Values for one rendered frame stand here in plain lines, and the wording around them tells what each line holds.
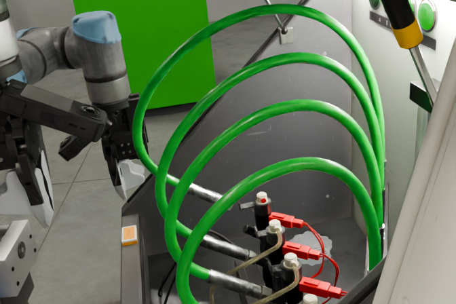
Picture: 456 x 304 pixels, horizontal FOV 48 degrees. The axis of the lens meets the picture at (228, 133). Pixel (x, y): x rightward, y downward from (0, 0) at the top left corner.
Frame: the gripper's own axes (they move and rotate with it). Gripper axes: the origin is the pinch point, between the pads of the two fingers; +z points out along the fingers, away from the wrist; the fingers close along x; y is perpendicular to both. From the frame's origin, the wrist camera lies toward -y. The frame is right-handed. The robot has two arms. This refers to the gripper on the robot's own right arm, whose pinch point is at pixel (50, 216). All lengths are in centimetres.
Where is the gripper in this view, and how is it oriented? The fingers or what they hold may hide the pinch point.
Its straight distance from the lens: 68.0
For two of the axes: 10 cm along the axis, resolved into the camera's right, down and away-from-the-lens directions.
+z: 1.0, 9.0, 4.2
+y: -9.8, 1.6, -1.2
